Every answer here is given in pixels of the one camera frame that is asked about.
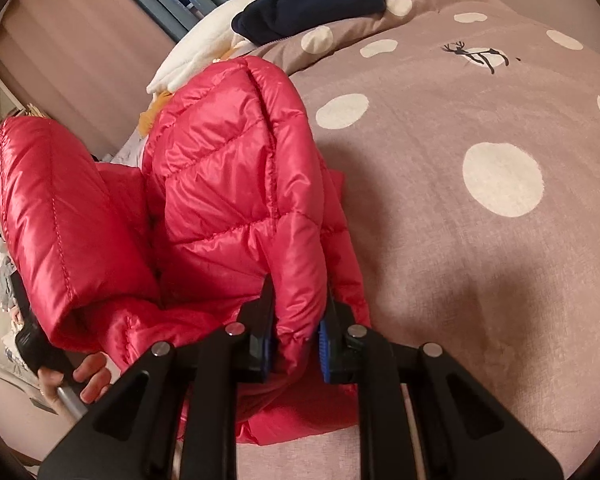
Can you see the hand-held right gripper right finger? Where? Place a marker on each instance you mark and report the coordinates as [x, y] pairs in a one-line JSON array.
[[324, 355]]

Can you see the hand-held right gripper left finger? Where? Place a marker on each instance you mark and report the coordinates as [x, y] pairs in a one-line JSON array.
[[265, 355]]

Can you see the pink-red down jacket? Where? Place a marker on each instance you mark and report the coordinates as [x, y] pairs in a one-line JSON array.
[[220, 170]]

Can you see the person's left hand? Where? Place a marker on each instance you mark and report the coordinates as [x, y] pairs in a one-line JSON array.
[[92, 375]]

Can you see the grey white cloth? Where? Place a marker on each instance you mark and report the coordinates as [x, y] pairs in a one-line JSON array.
[[10, 370]]

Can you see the polka dot blanket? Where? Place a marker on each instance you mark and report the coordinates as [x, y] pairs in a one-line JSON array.
[[430, 260]]

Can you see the grey duvet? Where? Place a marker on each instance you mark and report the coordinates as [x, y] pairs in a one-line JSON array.
[[130, 152]]

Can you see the white shelf unit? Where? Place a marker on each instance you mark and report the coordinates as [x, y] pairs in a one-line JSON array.
[[0, 95]]

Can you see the mustard yellow garment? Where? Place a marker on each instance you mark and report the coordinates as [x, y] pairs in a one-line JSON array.
[[150, 117]]

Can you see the pink curtain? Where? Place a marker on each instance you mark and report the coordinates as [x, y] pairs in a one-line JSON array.
[[80, 60]]

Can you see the white fleece garment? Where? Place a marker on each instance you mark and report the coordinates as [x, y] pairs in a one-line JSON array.
[[200, 50]]

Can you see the navy garment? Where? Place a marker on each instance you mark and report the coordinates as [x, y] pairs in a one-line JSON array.
[[305, 5]]

